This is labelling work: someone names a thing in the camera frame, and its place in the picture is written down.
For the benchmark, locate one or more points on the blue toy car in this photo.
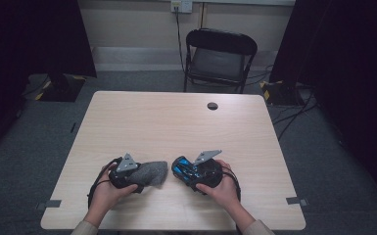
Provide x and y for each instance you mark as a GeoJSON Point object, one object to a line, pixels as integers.
{"type": "Point", "coordinates": [179, 169]}

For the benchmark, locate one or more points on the person's right hand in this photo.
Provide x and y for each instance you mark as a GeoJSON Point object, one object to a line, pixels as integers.
{"type": "Point", "coordinates": [226, 194]}

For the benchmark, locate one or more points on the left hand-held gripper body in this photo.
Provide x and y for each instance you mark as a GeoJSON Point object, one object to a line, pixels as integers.
{"type": "Point", "coordinates": [124, 169]}

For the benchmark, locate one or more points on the black curtain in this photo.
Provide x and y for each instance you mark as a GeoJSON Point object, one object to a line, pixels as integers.
{"type": "Point", "coordinates": [29, 39]}
{"type": "Point", "coordinates": [349, 65]}

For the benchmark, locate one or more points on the black stand base yellow tape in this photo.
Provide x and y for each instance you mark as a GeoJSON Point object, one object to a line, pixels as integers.
{"type": "Point", "coordinates": [280, 94]}
{"type": "Point", "coordinates": [62, 89]}

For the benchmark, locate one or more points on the grey terry cloth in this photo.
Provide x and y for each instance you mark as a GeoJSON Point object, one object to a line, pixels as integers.
{"type": "Point", "coordinates": [150, 173]}

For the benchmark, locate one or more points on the white wall socket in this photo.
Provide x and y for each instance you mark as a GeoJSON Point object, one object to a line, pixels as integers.
{"type": "Point", "coordinates": [181, 6]}

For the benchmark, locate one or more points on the person's left hand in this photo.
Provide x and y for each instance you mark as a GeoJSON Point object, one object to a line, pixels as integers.
{"type": "Point", "coordinates": [106, 199]}

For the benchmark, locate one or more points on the grey tape strip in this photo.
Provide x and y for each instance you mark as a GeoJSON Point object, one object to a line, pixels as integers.
{"type": "Point", "coordinates": [49, 204]}
{"type": "Point", "coordinates": [296, 201]}

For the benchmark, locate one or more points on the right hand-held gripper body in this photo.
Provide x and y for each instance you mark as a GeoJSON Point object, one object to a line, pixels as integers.
{"type": "Point", "coordinates": [210, 174]}

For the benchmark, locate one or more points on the black folding chair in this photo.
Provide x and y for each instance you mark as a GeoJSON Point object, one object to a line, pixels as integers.
{"type": "Point", "coordinates": [220, 63]}

